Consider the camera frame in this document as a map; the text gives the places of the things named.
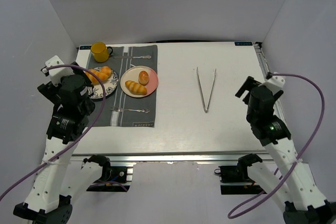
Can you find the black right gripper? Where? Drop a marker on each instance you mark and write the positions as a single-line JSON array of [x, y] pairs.
[[243, 88]]

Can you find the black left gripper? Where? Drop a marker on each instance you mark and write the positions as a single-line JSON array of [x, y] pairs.
[[44, 88]]

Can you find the silver metal tongs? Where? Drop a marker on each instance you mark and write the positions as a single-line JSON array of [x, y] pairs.
[[206, 88]]

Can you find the striped crescent bread roll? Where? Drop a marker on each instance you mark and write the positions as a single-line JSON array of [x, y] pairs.
[[135, 88]]

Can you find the round sesame bun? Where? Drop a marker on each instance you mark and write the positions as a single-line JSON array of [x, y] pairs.
[[143, 78]]

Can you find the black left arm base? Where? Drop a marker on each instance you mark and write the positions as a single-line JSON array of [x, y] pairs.
[[113, 178]]

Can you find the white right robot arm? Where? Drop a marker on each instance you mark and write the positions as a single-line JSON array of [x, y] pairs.
[[296, 194]]

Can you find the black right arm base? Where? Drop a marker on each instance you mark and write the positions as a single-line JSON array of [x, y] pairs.
[[234, 179]]

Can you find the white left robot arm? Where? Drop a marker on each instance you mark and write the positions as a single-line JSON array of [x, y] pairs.
[[50, 201]]

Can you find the blue floral plate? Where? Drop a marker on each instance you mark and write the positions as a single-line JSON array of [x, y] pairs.
[[96, 91]]

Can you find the round golden bun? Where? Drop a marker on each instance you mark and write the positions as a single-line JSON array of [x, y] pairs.
[[106, 70]]

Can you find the yellow enamel mug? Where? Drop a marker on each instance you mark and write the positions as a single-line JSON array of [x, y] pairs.
[[101, 52]]

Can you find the cream and pink plate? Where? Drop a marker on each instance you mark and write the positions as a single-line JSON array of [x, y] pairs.
[[133, 74]]

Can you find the silver fork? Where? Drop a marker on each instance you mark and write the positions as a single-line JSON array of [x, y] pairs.
[[118, 109]]

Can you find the silver table knife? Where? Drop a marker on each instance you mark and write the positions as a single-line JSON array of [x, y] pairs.
[[132, 57]]

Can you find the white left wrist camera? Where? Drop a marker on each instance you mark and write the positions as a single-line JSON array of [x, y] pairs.
[[55, 75]]

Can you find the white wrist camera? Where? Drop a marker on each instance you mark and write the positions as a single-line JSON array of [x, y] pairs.
[[55, 75], [272, 80]]

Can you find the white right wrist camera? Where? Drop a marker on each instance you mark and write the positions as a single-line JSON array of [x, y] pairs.
[[272, 80]]

